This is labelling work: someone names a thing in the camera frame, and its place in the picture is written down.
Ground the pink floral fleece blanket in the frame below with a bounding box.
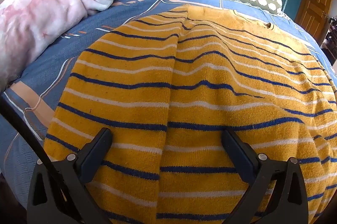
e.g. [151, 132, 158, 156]
[0, 0, 173, 93]

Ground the blue plaid bed sheet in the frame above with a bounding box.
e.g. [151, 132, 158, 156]
[0, 0, 323, 210]

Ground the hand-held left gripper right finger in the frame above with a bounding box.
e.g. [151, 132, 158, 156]
[221, 130, 308, 224]

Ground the yellow striped knit sweater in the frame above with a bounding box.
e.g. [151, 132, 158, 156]
[43, 4, 337, 224]

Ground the wooden door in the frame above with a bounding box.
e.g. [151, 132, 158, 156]
[294, 0, 333, 41]

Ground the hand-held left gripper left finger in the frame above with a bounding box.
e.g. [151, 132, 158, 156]
[27, 128, 113, 224]

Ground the black cable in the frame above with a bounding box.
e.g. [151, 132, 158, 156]
[0, 92, 87, 224]

